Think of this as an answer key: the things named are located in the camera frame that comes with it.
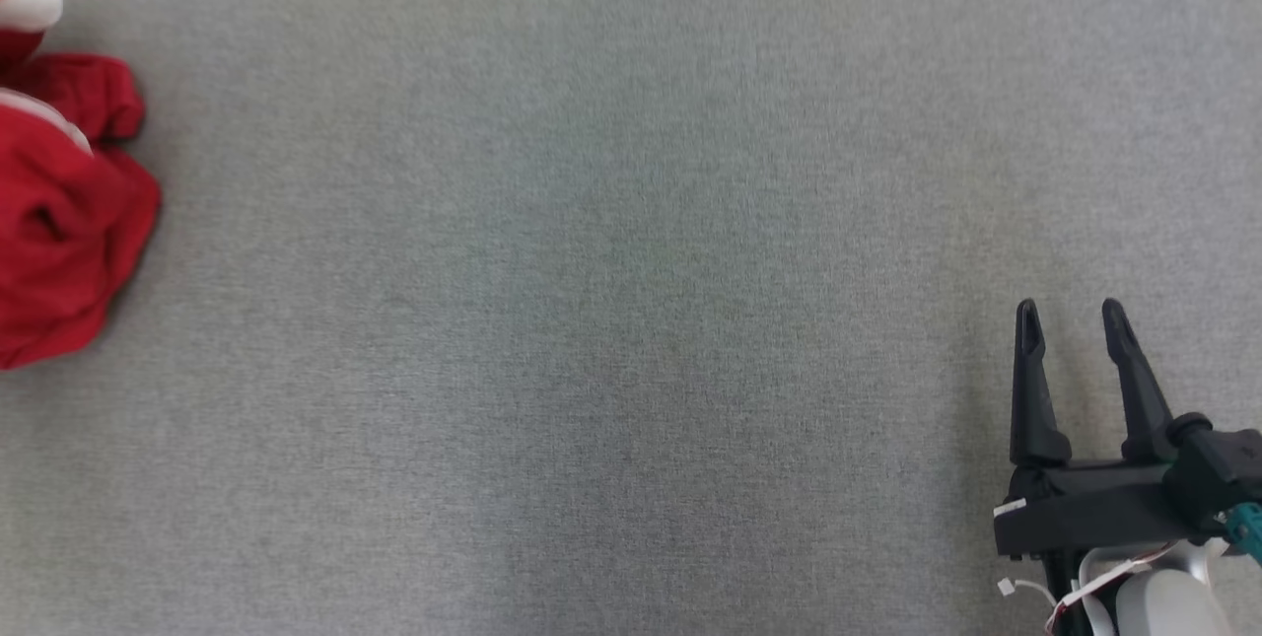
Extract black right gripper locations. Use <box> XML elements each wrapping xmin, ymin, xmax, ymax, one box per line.
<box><xmin>994</xmin><ymin>299</ymin><xmax>1220</xmax><ymax>560</ymax></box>

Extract red number 23 basketball jersey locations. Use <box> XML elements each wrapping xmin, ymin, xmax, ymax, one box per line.
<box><xmin>0</xmin><ymin>52</ymin><xmax>163</xmax><ymax>371</ymax></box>

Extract grey fabric sofa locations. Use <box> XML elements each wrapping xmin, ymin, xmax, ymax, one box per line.
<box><xmin>0</xmin><ymin>0</ymin><xmax>1262</xmax><ymax>636</ymax></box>

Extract red white right arm wires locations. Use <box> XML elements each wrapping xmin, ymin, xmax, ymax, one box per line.
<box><xmin>998</xmin><ymin>541</ymin><xmax>1176</xmax><ymax>636</ymax></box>

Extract teal right camera connector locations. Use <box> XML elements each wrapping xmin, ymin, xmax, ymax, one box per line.
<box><xmin>1221</xmin><ymin>502</ymin><xmax>1262</xmax><ymax>570</ymax></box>

